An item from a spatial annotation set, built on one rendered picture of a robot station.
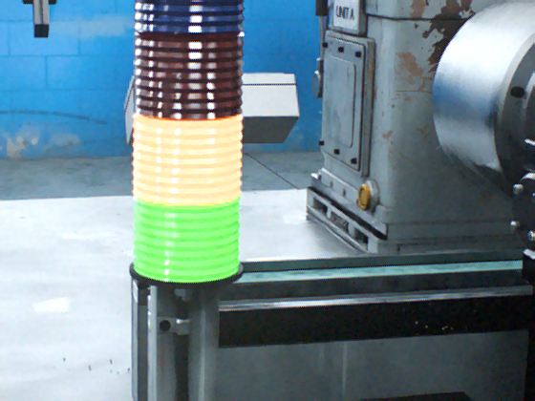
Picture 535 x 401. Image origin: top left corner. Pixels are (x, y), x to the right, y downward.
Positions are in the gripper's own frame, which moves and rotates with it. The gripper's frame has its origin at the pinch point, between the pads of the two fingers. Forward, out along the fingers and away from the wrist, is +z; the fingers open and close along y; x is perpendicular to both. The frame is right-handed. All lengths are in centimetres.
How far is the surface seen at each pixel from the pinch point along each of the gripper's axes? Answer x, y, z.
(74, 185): 435, 41, -144
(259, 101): -3.4, 21.3, 13.4
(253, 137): 1.5, 21.6, 15.2
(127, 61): 471, 79, -234
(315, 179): 54, 45, 1
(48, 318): 19.8, 0.3, 29.1
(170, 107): -51, 3, 36
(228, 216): -47, 6, 41
